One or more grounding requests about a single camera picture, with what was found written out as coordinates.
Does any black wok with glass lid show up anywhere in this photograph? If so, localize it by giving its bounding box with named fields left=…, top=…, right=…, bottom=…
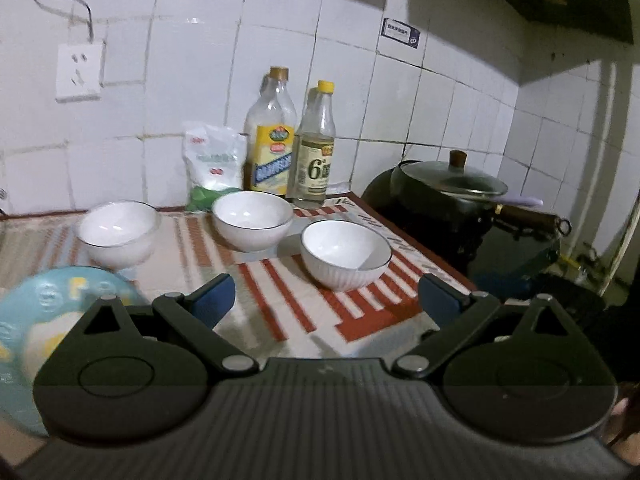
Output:
left=360, top=150, right=572, bottom=266

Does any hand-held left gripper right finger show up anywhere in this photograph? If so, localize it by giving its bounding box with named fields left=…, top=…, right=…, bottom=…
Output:
left=392, top=274, right=573, bottom=377

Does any striped tablecloth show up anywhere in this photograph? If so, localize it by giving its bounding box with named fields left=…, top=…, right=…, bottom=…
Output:
left=0, top=192, right=478, bottom=361

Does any blue-edged wall sticker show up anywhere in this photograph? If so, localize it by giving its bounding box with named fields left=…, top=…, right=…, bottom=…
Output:
left=380, top=17, right=422, bottom=50

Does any white and green salt bag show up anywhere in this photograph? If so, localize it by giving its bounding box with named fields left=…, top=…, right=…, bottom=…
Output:
left=182, top=121, right=248, bottom=212

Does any white ribbed bowl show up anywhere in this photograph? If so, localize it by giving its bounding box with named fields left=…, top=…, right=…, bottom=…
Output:
left=211, top=191, right=295, bottom=253
left=300, top=220, right=393, bottom=292
left=77, top=201, right=162, bottom=270

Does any thin black wall cable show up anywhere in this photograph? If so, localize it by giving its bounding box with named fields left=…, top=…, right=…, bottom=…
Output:
left=25, top=0, right=95, bottom=43

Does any clear vinegar bottle yellow cap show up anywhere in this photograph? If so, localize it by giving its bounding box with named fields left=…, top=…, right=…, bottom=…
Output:
left=292, top=80, right=336, bottom=210

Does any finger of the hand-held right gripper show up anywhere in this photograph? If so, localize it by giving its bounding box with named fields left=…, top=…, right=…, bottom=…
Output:
left=472, top=247, right=561, bottom=302

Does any white wall socket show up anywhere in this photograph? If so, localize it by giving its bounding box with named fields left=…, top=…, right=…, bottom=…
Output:
left=55, top=40, right=107, bottom=103

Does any oil bottle with yellow label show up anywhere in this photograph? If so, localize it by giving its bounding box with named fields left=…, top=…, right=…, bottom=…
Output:
left=243, top=66, right=299, bottom=198

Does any blue plate with egg print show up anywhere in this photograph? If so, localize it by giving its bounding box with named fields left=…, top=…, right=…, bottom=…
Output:
left=0, top=266, right=138, bottom=438

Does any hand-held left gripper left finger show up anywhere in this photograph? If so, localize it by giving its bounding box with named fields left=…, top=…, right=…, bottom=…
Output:
left=77, top=274, right=261, bottom=377

